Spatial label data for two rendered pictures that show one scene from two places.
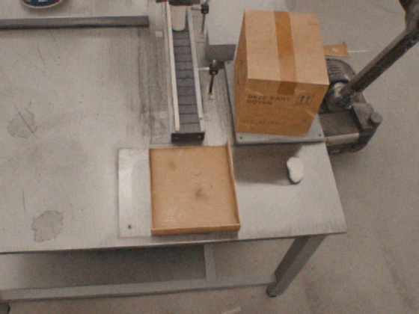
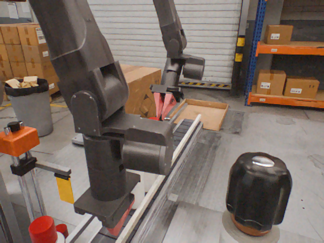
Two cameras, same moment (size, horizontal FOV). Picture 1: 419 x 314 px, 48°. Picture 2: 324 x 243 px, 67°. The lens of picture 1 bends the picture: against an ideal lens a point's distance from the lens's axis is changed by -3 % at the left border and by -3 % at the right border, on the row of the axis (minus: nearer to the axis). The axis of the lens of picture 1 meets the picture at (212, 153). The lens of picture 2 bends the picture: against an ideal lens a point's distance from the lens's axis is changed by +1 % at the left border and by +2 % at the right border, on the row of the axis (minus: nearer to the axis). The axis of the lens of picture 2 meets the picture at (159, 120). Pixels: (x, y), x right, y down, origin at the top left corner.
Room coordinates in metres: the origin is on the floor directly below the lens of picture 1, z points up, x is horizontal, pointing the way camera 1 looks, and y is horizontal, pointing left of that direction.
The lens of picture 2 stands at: (1.84, 0.59, 1.37)
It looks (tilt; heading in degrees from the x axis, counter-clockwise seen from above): 25 degrees down; 216
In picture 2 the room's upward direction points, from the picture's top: straight up
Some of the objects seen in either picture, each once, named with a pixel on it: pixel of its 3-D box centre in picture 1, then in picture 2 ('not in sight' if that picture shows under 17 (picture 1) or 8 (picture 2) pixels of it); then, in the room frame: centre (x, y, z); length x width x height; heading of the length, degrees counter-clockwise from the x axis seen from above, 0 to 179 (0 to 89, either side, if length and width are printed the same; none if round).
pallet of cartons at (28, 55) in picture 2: not in sight; (42, 59); (-0.40, -3.55, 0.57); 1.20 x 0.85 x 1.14; 22
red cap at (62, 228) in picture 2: not in sight; (61, 233); (1.63, 0.12, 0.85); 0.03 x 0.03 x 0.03
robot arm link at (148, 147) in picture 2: not in sight; (130, 127); (1.62, 0.38, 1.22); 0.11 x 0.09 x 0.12; 110
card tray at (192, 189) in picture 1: (191, 184); (200, 112); (0.71, 0.04, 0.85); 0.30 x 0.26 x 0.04; 14
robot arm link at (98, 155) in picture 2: not in sight; (108, 146); (1.64, 0.35, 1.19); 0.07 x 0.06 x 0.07; 110
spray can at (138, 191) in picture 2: not in sight; (134, 172); (1.46, 0.23, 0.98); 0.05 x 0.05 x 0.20
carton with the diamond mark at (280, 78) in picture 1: (276, 73); (123, 101); (1.09, -0.16, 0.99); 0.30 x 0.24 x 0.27; 8
